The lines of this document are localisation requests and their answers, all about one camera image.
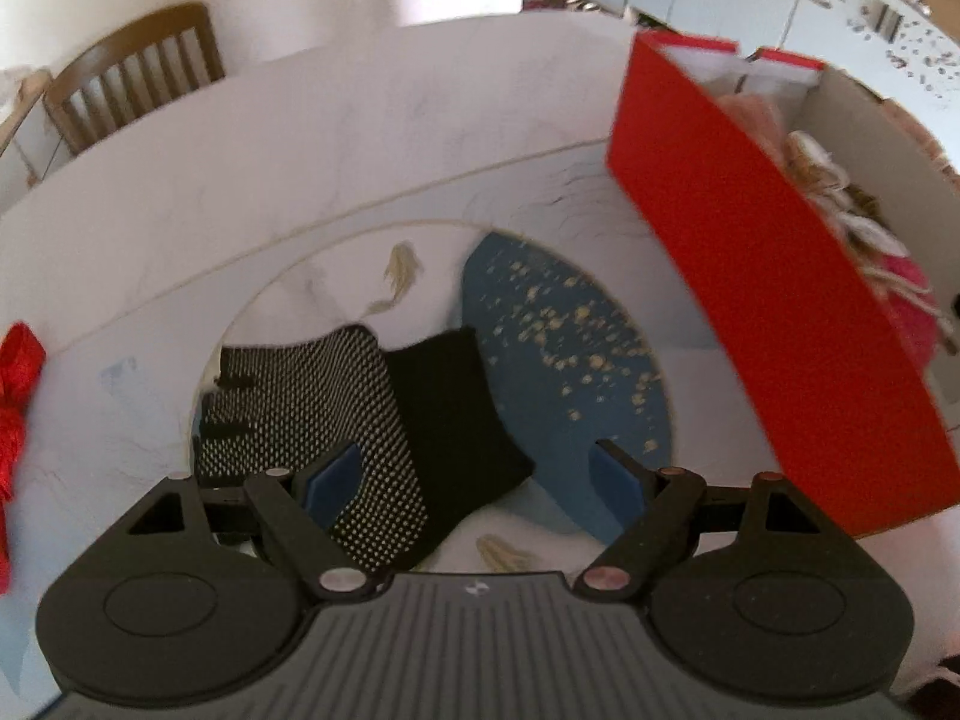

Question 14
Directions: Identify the pink fleece garment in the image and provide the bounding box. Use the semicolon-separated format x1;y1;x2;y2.
716;93;786;149

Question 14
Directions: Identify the red cardboard box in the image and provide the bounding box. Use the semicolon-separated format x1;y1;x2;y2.
607;31;958;536

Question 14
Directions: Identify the pink strawberry plush toy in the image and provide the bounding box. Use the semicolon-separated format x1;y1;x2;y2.
875;254;942;369

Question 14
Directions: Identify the white wall cabinet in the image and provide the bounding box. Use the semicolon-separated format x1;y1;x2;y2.
590;0;958;127

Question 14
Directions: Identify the pink scarf on chair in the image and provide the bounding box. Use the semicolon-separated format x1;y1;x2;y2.
880;99;960;185

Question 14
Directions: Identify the black dotted sock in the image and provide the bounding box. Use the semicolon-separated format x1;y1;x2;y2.
194;323;535;574

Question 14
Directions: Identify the wooden chair far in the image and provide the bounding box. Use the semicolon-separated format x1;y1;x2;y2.
44;2;224;156

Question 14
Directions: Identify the red scarf on table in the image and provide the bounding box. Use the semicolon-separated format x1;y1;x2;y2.
0;322;46;593

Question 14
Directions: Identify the wooden sideboard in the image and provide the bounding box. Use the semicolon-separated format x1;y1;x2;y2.
0;67;71;213

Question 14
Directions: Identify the patterned face mask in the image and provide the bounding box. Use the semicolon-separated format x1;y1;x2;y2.
784;130;910;259

